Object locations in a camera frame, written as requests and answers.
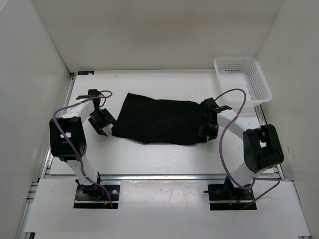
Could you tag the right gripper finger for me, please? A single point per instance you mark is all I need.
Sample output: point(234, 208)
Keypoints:
point(202, 138)
point(211, 131)

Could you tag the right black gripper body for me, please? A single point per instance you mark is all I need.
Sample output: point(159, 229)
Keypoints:
point(205, 125)

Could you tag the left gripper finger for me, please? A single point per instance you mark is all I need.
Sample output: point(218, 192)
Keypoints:
point(107, 118)
point(98, 127)

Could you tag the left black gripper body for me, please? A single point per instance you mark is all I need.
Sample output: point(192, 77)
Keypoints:
point(96, 116)

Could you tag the black shorts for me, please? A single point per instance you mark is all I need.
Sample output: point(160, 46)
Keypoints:
point(150, 121)

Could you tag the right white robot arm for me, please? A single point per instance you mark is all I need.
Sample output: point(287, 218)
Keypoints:
point(261, 146)

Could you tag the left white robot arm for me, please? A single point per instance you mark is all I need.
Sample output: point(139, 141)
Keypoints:
point(67, 136)

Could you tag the dark corner label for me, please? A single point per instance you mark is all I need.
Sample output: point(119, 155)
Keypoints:
point(85, 72)

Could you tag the white plastic basket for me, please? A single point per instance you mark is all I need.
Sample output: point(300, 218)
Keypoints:
point(243, 73)

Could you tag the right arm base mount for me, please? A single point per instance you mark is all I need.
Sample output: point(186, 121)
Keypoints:
point(222, 198)

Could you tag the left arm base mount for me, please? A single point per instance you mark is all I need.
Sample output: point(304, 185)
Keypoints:
point(94, 197)

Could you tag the aluminium frame rail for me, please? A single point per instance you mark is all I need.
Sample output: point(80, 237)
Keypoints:
point(160, 177)

